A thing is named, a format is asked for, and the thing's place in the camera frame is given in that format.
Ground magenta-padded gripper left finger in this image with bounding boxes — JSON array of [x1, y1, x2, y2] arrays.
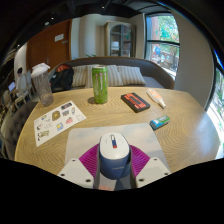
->
[[57, 143, 102, 190]]

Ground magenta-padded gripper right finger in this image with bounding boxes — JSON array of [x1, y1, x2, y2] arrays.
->
[[128, 144, 172, 189]]

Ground white and blue computer mouse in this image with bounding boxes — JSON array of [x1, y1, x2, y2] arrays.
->
[[98, 132, 132, 180]]

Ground pale blue printed mouse pad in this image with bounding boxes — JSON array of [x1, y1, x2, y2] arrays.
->
[[64, 122, 170, 174]]

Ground small green and blue pack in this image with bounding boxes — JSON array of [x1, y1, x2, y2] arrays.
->
[[149, 115, 171, 131]]

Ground white sticker sheet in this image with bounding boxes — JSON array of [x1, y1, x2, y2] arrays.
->
[[33, 100, 87, 148]]

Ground black and orange flat box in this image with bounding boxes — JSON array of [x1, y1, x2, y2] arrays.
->
[[120, 92, 151, 114]]

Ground white and orange tube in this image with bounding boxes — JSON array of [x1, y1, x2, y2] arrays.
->
[[145, 88, 167, 110]]

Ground grey tufted chair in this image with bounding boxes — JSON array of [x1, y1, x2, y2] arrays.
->
[[0, 101, 38, 160]]

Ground green drink can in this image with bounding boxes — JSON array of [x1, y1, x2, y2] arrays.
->
[[91, 64, 109, 105]]

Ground clear shaker bottle white lid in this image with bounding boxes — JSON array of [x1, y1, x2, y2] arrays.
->
[[30, 62, 55, 108]]

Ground black backpack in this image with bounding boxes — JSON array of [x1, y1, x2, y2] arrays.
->
[[49, 64, 75, 93]]

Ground striped cushion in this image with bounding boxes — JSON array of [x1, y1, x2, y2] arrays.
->
[[116, 65, 147, 86], [71, 65, 88, 88], [85, 64, 124, 89]]

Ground white chair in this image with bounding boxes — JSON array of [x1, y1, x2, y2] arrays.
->
[[13, 73, 35, 102]]

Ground curved brown sofa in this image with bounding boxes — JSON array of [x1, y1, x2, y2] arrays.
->
[[49, 56, 176, 90]]

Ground person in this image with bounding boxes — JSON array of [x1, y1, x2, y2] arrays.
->
[[14, 67, 26, 85]]

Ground brown wooden door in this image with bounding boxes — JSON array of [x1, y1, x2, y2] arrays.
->
[[26, 19, 73, 73]]

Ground wooden glass-door cabinet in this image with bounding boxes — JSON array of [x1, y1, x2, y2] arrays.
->
[[103, 20, 137, 58]]

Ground white door sign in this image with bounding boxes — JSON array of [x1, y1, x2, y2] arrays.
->
[[54, 33, 65, 43]]

